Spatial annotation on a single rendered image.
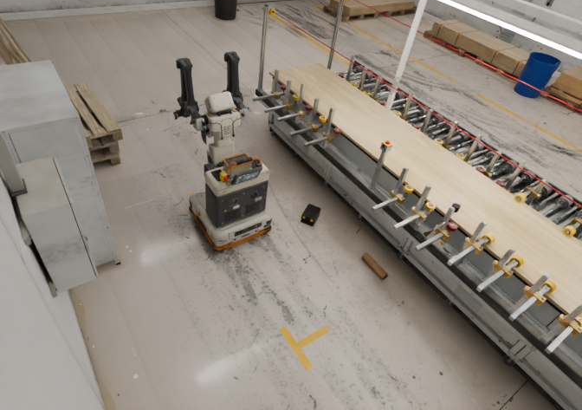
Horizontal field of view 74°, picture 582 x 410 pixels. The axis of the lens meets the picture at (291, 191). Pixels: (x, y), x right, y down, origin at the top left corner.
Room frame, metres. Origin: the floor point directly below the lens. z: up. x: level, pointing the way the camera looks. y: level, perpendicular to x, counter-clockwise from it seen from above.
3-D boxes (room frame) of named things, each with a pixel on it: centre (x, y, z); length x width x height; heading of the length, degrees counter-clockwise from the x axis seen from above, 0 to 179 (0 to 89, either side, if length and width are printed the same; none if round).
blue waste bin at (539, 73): (7.42, -4.23, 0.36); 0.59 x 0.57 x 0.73; 131
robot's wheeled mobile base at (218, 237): (2.74, 0.58, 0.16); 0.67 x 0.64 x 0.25; 40
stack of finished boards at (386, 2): (11.01, -1.32, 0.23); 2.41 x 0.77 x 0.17; 132
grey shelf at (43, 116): (2.23, 1.88, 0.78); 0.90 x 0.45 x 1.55; 41
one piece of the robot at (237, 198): (2.67, 0.52, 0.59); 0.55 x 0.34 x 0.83; 130
